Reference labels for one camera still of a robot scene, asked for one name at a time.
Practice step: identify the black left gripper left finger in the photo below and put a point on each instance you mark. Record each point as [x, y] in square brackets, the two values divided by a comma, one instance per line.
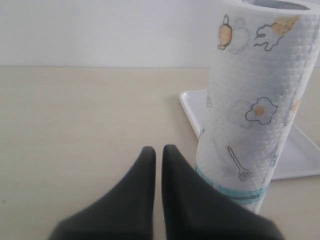
[124, 213]

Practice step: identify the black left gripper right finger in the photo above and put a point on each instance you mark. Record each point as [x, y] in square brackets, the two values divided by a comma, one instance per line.
[193, 210]

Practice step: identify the printed white paper towel roll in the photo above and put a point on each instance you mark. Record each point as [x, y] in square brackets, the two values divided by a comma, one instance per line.
[263, 56]

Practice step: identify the white rectangular tray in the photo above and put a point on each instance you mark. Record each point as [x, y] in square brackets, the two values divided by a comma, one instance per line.
[300, 156]

